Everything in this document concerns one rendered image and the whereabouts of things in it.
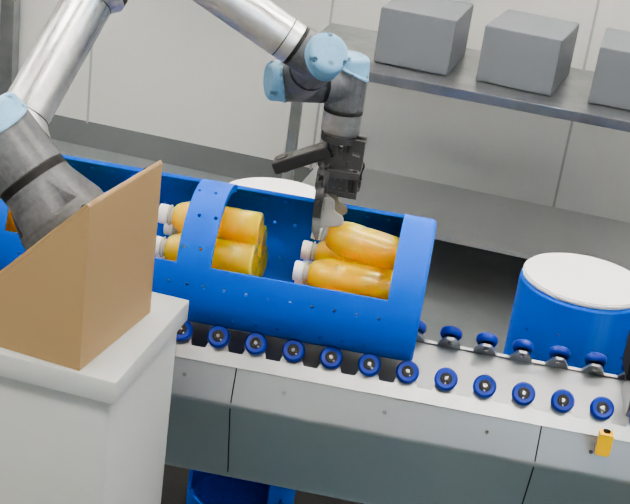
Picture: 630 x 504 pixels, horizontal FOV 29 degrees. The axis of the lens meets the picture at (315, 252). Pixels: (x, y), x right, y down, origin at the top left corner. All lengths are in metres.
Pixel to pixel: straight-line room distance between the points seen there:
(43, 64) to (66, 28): 0.08
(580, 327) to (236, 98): 3.46
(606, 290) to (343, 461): 0.70
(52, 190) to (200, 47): 4.00
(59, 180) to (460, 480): 1.04
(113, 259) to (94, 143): 4.32
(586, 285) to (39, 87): 1.28
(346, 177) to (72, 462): 0.75
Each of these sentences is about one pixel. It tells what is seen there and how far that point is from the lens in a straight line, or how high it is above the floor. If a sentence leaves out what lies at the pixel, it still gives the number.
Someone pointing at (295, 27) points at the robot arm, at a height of 1.61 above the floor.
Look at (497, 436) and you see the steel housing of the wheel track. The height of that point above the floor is 0.88.
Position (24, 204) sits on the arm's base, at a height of 1.35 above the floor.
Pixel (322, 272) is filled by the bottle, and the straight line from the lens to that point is 2.35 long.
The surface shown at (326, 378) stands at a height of 0.92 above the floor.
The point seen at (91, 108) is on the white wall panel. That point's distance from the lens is 6.18.
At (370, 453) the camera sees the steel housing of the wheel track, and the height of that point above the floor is 0.78.
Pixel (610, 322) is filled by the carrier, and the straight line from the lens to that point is 2.70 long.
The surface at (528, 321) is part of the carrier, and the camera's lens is 2.74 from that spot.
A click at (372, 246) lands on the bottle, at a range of 2.37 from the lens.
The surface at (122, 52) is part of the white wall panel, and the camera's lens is 6.04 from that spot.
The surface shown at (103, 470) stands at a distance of 1.97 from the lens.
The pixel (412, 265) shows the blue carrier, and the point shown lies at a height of 1.19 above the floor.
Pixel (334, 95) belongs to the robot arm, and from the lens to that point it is 2.27.
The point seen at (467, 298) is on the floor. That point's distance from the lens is 5.12.
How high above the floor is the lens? 2.08
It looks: 23 degrees down
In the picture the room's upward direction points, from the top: 8 degrees clockwise
